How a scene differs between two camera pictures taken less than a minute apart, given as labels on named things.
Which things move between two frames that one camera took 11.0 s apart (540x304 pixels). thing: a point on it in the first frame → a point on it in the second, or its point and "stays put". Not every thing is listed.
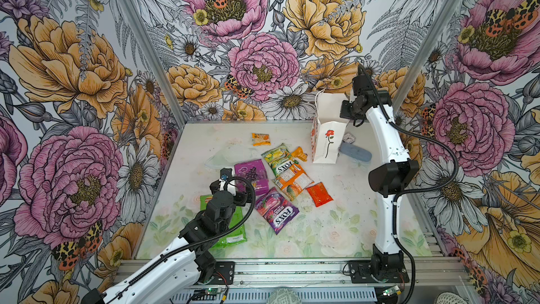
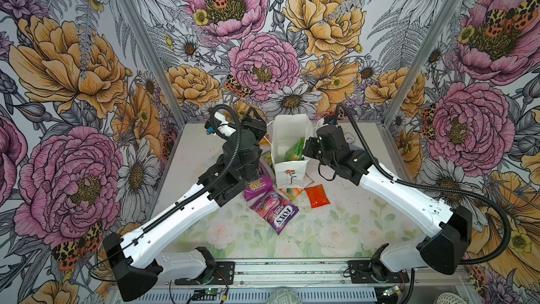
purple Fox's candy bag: [273, 206] stays put
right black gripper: [344, 112] → [310, 144]
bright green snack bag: [235, 236] → [295, 153]
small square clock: [349, 138] stays put
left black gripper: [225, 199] → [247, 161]
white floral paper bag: [329, 127] → [290, 133]
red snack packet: [319, 194] stays put
